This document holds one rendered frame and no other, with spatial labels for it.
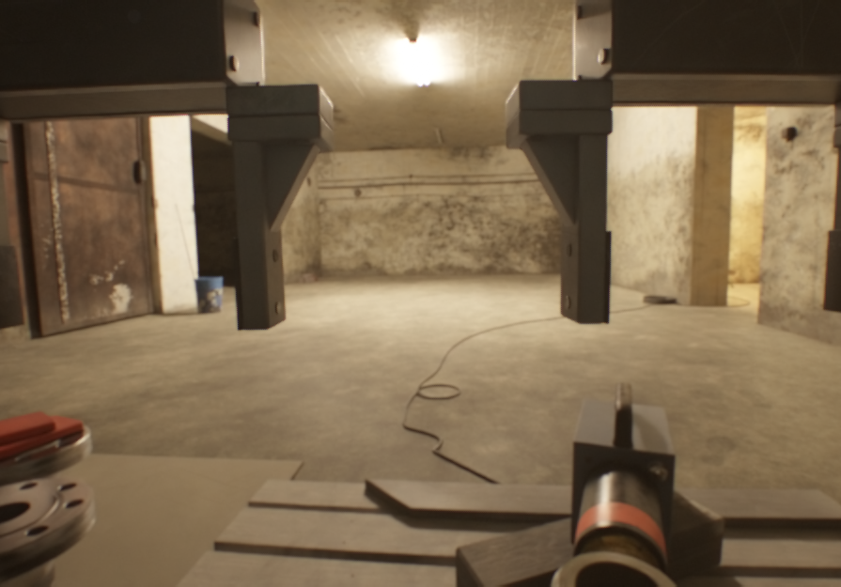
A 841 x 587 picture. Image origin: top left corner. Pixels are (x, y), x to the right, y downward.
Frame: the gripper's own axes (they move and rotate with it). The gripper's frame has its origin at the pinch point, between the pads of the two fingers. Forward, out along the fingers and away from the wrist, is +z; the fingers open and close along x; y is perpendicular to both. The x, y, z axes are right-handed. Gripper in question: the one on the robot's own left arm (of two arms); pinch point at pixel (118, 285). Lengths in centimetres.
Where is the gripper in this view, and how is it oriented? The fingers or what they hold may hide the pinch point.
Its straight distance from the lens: 25.1
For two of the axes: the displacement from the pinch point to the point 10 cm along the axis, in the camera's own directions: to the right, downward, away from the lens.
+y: 0.0, -1.0, 9.9
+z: 0.2, 9.9, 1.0
